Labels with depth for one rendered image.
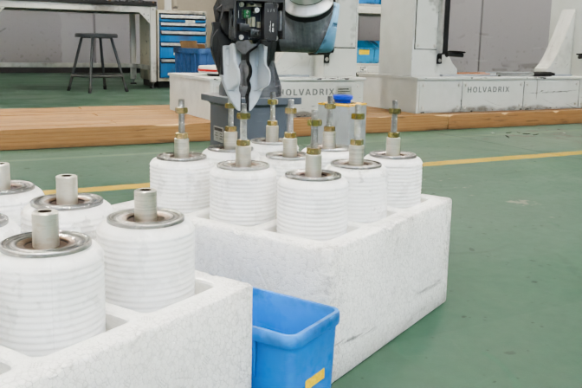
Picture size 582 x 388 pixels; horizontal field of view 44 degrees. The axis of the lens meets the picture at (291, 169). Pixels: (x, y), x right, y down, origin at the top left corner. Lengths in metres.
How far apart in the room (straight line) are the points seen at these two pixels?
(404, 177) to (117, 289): 0.56
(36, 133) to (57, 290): 2.37
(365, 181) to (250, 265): 0.21
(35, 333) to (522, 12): 7.41
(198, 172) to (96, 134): 1.96
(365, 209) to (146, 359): 0.48
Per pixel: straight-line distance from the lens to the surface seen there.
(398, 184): 1.14
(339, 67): 3.60
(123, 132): 3.04
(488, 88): 4.12
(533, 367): 1.07
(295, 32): 1.68
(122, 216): 0.74
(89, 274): 0.63
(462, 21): 8.49
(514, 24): 7.91
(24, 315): 0.63
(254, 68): 1.02
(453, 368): 1.03
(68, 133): 2.99
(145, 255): 0.69
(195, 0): 7.61
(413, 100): 3.83
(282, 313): 0.91
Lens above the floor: 0.43
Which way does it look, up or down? 10 degrees down
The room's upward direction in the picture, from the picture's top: 1 degrees clockwise
